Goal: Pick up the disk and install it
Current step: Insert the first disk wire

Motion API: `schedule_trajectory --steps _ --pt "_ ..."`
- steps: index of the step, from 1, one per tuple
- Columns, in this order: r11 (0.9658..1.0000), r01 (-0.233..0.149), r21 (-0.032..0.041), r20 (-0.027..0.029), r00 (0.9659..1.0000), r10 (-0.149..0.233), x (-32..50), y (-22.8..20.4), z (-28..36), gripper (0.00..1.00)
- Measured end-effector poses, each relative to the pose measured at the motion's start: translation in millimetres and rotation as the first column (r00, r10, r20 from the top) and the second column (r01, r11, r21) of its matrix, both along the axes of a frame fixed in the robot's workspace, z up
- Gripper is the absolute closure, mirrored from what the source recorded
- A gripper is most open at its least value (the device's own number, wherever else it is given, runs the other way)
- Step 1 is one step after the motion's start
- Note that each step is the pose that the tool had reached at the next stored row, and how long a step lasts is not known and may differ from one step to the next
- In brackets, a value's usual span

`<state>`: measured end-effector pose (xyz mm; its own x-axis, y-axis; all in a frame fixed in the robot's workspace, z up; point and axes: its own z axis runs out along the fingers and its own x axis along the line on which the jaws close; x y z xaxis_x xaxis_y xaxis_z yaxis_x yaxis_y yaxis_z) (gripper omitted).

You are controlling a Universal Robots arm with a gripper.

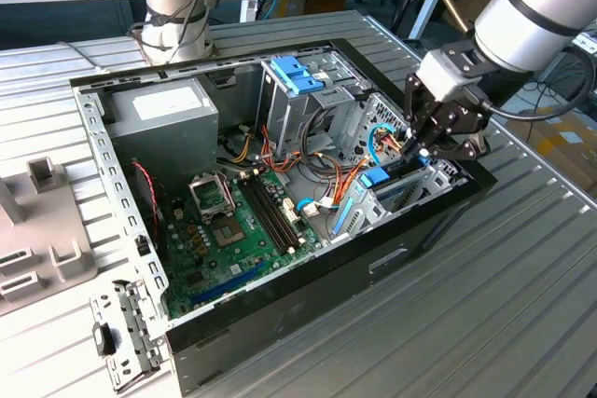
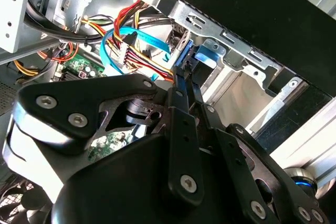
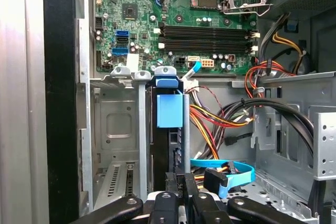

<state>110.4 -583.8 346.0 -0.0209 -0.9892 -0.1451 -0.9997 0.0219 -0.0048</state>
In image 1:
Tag CPU socket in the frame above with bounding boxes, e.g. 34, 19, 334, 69
207, 215, 246, 248

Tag grey metal drive cage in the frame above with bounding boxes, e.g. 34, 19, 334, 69
255, 50, 374, 161

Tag blue plastic drive latch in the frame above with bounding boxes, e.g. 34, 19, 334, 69
269, 56, 324, 97

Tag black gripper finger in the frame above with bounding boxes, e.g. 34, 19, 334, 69
402, 72, 456, 162
418, 133, 490, 164

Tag grey power supply box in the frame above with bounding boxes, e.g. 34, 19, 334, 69
105, 76, 220, 185

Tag metal disk bay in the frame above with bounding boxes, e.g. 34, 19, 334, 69
326, 155, 467, 245

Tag metal socket cover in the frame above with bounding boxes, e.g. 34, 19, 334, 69
186, 172, 235, 223

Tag red black twisted wire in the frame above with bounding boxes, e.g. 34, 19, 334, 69
130, 158, 164, 231

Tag socket locking lever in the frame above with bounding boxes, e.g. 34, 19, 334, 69
217, 172, 236, 213

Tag black plastic case latch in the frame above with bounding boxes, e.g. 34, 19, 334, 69
91, 322, 118, 357

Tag green motherboard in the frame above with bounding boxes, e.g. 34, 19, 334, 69
158, 169, 326, 320

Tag colourful power supply wire bundle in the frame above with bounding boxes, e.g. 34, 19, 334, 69
223, 125, 307, 178

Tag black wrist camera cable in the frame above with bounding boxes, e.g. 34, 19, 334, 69
464, 46, 597, 122

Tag orange yellow red power wire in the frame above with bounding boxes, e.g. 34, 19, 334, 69
336, 130, 412, 207

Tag white board connector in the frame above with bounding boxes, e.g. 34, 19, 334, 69
281, 197, 300, 226

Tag black RAM slot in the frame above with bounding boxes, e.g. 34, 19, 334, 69
254, 174, 298, 251
241, 177, 289, 255
247, 176, 294, 254
259, 172, 302, 248

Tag blue wire with white tag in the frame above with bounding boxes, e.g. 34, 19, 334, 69
296, 197, 338, 218

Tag white metal shelf rack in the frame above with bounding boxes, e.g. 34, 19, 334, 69
572, 24, 597, 53

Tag grey parts rack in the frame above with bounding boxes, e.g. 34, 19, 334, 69
0, 158, 98, 320

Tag brown cardboard floor boxes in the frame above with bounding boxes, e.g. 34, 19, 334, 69
506, 106, 597, 194

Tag hard disk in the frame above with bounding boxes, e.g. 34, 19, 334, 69
329, 148, 431, 237

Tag black open PC case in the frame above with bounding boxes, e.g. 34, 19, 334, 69
68, 37, 498, 398

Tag black wire bundle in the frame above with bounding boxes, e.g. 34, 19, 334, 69
300, 106, 365, 180

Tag blue expansion slot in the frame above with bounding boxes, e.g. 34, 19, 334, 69
190, 260, 270, 306

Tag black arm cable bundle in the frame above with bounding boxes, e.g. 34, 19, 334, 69
126, 0, 212, 52

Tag blue data wire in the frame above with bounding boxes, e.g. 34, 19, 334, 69
366, 122, 398, 166

